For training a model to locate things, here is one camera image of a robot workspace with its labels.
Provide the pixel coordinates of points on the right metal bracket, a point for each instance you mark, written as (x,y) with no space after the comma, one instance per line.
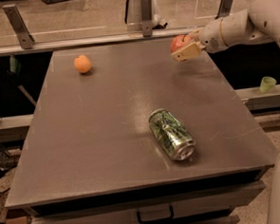
(224,8)

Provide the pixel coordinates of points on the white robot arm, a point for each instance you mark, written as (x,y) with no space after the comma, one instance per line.
(258,24)

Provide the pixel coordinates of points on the left metal bracket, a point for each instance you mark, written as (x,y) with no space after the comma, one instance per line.
(26,41)

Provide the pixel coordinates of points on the light green cup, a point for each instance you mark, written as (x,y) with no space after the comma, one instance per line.
(267,84)

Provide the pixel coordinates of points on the grey cabinet drawer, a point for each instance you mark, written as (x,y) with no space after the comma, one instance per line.
(213,206)

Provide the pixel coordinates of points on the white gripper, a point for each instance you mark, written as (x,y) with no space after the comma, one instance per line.
(211,36)

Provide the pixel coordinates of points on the red apple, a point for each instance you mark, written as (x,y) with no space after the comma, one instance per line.
(180,41)

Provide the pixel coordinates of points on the orange fruit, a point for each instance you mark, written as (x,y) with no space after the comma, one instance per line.
(82,64)

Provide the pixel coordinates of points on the metal bracket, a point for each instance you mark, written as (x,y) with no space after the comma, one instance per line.
(224,8)
(146,14)
(26,41)

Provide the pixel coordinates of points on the green soda can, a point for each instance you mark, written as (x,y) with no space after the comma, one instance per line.
(171,135)

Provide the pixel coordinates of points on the middle metal bracket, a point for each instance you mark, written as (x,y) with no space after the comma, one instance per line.
(146,14)

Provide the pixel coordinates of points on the metal rail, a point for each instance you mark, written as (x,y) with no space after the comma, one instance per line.
(94,41)

